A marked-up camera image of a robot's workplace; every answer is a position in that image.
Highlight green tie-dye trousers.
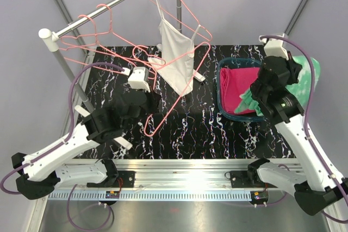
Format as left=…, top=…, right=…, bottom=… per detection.
left=250, top=55, right=321, bottom=116

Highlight magenta trousers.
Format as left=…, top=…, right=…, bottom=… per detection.
left=219, top=67, right=262, bottom=116

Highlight pink hanger of magenta trousers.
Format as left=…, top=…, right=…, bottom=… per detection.
left=92, top=3, right=167, bottom=75

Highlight pink hanger of black trousers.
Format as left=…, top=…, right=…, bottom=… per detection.
left=59, top=15, right=114, bottom=56

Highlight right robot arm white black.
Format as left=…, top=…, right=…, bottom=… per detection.
left=246, top=56, right=347, bottom=216

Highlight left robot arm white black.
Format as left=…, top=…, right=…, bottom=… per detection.
left=11, top=89, right=161, bottom=200

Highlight pink hanger of camisole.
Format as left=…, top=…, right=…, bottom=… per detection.
left=149, top=0, right=213, bottom=43

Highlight blue transparent plastic basket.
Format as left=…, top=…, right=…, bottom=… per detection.
left=216, top=58, right=264, bottom=122

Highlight white camisole top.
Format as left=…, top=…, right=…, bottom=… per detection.
left=148, top=0, right=198, bottom=96

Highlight metal clothes rack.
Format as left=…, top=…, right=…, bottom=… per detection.
left=37, top=0, right=205, bottom=151

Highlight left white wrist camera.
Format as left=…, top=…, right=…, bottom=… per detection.
left=121, top=67, right=151, bottom=92

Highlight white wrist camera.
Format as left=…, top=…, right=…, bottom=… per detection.
left=259, top=36, right=289, bottom=60
left=121, top=67, right=151, bottom=92

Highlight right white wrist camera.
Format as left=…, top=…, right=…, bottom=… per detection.
left=259, top=36, right=289, bottom=60

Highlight aluminium mounting rail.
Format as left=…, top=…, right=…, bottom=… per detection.
left=28, top=159, right=343, bottom=231

